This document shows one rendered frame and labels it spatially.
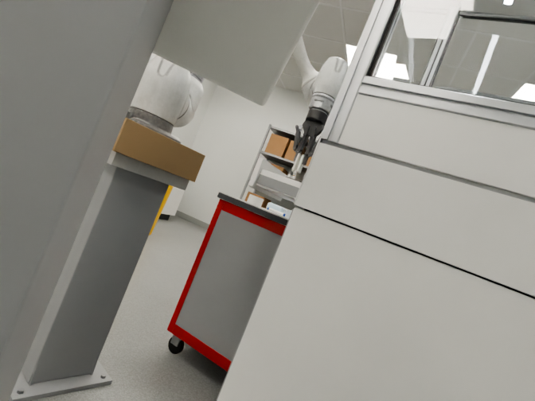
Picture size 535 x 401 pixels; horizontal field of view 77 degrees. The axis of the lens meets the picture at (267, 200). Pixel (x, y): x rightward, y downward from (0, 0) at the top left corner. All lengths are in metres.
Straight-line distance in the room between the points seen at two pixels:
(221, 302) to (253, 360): 0.80
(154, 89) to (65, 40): 0.80
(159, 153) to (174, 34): 0.57
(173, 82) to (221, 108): 5.25
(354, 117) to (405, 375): 0.47
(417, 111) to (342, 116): 0.14
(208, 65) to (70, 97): 0.25
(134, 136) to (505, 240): 0.90
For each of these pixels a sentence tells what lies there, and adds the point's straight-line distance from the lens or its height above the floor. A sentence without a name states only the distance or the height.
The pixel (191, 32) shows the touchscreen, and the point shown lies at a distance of 0.57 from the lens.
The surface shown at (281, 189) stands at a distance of 1.15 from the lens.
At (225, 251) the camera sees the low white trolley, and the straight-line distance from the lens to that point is 1.49.
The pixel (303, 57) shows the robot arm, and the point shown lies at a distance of 1.46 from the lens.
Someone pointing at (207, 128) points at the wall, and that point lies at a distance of 6.42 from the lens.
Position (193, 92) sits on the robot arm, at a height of 1.08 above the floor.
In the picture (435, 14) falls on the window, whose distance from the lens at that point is 0.81.
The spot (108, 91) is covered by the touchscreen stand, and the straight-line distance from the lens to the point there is 0.39.
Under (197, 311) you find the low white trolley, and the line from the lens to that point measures 1.58.
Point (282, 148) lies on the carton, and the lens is 5.32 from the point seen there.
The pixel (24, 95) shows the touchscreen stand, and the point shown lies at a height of 0.79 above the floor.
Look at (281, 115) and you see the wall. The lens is 5.99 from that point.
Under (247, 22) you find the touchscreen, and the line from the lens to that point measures 0.55.
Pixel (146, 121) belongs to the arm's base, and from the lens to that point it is 1.17.
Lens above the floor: 0.78
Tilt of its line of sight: 1 degrees up
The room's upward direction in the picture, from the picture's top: 22 degrees clockwise
